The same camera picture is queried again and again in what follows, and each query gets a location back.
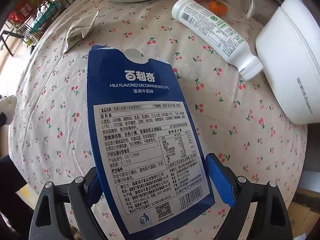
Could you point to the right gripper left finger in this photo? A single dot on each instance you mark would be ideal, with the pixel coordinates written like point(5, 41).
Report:
point(50, 219)

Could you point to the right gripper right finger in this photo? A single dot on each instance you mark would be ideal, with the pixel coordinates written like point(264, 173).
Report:
point(271, 219)

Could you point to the white paper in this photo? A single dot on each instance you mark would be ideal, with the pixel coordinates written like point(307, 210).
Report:
point(8, 107)

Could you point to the white yogurt bottle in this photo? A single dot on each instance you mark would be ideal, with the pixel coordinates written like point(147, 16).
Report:
point(219, 35)

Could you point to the receipt paper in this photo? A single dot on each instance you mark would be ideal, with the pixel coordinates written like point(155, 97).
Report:
point(79, 30)

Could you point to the cherry print tablecloth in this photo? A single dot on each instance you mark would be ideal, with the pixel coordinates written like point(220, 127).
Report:
point(237, 120)

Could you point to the white electric cooking pot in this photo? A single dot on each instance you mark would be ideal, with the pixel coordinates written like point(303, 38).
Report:
point(288, 47)

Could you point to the black wire storage rack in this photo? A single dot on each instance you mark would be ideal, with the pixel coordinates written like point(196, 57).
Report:
point(27, 20)

